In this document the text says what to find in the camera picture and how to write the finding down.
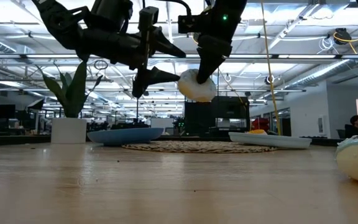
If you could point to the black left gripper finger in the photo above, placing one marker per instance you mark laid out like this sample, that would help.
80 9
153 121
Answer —
160 77
166 46

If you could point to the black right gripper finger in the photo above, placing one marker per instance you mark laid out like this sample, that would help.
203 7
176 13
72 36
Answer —
210 67

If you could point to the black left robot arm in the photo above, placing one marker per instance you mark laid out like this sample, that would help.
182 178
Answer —
61 21

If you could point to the black monitor screen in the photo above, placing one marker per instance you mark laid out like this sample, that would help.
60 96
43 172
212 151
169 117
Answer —
232 107

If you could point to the black cabinet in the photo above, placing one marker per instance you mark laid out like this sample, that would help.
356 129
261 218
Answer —
197 119

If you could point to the green snake plant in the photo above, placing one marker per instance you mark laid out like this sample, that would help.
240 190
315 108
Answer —
73 93

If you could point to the dark blue plate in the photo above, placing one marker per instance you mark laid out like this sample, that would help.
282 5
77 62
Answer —
126 136

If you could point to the red tool cart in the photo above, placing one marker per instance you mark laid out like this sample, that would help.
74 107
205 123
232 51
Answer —
259 124

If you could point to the round woven placemat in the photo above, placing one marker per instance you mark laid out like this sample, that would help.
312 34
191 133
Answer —
197 147

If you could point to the white plant pot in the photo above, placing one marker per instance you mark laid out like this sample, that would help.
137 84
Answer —
69 130

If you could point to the light blue plate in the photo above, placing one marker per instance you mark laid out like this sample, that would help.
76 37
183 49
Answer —
269 141

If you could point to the black desk monitor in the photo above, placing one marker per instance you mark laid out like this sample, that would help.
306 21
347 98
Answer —
4 111

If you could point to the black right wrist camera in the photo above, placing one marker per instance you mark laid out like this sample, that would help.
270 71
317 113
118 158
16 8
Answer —
190 24

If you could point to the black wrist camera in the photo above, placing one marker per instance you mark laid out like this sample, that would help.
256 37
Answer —
190 24
110 14

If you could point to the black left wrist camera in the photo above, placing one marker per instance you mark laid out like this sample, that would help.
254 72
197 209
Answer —
110 14

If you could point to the black frame stand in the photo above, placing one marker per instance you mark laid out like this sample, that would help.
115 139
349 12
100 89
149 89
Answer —
137 110

